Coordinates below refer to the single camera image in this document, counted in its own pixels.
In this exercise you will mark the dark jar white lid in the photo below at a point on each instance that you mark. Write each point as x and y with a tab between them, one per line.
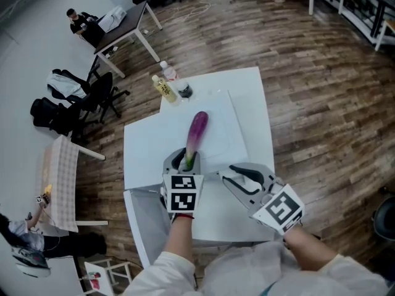
185	89

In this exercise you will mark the grey jacket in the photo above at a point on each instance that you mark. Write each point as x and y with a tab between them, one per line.
64	83

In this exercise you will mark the person's left forearm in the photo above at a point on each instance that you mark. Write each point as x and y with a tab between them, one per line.
179	239

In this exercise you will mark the wooden top desk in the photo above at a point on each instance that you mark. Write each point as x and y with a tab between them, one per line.
389	26

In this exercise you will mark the red green item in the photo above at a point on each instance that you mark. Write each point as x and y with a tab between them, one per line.
95	282

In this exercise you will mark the white microwave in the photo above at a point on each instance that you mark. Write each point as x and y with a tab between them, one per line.
154	153

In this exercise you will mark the white table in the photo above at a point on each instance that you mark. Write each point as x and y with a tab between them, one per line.
247	103

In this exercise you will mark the white stool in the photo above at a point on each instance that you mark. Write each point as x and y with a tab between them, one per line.
106	276

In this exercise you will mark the purple eggplant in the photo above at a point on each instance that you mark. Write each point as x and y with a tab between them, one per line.
197	131

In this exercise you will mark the checkered cloth table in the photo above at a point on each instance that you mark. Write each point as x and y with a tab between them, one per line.
61	180

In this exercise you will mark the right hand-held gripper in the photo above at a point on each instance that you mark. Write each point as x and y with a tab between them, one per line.
279	210

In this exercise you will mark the clear bottle red label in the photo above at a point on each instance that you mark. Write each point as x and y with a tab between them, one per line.
169	72

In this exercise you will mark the dark top desk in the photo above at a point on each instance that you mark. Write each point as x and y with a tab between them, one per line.
126	23

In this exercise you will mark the person's right forearm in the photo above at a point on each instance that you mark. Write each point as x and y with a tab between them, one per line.
308	251

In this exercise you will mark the white box appliance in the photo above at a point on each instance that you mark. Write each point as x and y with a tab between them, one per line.
111	18

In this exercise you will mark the yellow object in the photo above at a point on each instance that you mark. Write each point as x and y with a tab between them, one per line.
47	189

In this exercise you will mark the yellow drink bottle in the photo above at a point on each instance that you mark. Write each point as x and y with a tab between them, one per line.
165	89

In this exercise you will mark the black metal railing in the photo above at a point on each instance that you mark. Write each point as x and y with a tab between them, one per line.
370	8

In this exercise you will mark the person's white garment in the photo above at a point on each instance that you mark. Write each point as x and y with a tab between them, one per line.
247	273

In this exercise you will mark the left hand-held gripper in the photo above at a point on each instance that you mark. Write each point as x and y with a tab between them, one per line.
182	193

